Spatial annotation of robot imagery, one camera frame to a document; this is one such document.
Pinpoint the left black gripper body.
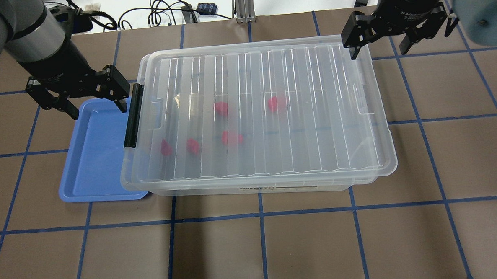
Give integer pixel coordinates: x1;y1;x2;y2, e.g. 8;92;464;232
24;59;130;111

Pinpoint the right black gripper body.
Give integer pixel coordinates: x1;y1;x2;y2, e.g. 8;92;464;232
340;3;447;49

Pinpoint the clear box lid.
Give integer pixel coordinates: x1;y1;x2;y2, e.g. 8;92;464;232
115;33;399;194

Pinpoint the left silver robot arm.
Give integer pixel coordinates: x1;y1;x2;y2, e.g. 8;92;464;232
0;0;130;120

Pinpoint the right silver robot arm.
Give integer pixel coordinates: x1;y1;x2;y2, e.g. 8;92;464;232
340;0;497;60

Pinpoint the red block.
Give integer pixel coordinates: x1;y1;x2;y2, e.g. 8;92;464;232
160;139;173;157
267;96;289;113
213;101;229;118
186;138;201;156
220;130;243;147

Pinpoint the blue plastic tray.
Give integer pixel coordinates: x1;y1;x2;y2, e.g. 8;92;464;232
59;99;147;203

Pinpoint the clear plastic storage box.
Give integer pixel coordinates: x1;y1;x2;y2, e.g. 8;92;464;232
115;41;396;200

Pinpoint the blue black small device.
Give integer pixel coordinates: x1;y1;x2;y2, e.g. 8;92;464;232
195;3;218;16

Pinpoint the black cables bundle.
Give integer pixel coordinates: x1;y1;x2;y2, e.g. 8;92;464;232
43;0;231;34

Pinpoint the aluminium frame post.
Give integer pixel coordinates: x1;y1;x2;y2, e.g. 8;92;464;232
232;0;256;23

